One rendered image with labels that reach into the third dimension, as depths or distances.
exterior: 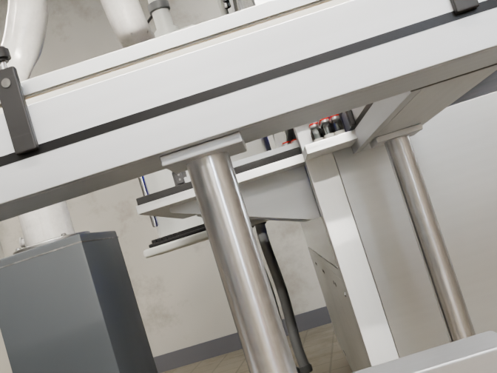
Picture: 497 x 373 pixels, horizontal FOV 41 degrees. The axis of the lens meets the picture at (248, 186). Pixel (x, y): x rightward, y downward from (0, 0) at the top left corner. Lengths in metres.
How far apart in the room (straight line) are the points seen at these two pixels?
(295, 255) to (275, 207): 3.25
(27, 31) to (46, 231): 0.50
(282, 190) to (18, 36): 0.75
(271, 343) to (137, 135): 0.26
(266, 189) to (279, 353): 0.91
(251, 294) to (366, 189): 0.83
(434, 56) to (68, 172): 0.40
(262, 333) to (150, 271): 4.34
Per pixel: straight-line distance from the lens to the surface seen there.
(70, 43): 5.41
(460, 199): 1.56
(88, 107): 0.73
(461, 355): 0.75
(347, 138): 1.39
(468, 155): 1.57
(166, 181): 2.59
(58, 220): 1.70
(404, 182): 1.32
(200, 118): 0.70
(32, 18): 1.80
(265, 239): 2.61
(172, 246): 2.35
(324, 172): 1.52
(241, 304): 0.73
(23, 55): 1.77
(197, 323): 5.02
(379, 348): 1.55
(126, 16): 1.72
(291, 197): 1.61
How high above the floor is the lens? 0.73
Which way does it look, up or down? 4 degrees up
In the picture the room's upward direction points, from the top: 17 degrees counter-clockwise
